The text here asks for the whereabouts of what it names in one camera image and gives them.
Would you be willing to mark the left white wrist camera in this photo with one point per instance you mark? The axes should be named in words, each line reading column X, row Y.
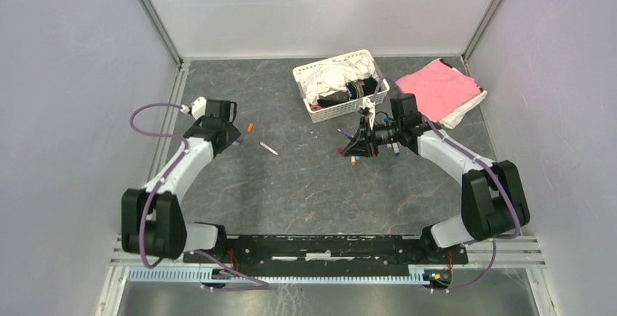
column 196, row 109

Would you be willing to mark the white cloth in basket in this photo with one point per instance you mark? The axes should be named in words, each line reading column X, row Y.
column 333, row 75

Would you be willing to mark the pink folded cloth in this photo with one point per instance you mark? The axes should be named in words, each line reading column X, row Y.
column 428, row 87

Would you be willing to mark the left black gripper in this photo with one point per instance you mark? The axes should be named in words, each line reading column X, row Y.
column 228, row 124

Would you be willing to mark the black cloth in basket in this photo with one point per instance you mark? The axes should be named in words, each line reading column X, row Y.
column 353, row 90

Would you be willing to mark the white cloth under pink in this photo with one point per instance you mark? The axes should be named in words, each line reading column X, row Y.
column 463, row 94

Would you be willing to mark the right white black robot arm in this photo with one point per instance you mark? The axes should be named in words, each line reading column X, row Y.
column 493, row 202

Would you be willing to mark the white pen blue ends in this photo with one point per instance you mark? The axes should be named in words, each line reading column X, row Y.
column 394, row 146

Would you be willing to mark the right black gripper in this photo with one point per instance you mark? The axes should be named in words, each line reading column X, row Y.
column 364, row 143

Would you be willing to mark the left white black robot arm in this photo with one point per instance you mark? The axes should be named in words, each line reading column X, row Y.
column 152, row 222

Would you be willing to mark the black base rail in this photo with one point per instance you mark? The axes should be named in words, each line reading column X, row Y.
column 381, row 255

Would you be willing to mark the white plastic basket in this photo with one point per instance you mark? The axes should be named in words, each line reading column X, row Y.
column 318, row 114

